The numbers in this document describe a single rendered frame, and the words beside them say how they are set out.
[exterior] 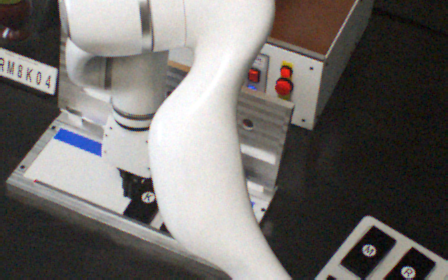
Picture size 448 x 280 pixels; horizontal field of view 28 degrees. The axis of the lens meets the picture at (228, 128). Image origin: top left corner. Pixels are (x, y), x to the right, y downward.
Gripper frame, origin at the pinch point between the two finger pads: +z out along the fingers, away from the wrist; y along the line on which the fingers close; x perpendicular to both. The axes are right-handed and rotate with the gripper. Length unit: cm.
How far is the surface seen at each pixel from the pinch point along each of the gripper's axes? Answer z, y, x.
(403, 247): 1.3, 46.9, 11.5
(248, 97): -18.3, 15.0, 11.0
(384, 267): 2.5, 45.1, 6.3
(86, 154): 1.6, -11.8, 4.7
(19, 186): 3.9, -18.6, -6.7
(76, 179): 2.8, -10.5, -0.9
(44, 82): -1.7, -27.8, 15.8
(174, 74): -16.9, 0.8, 12.0
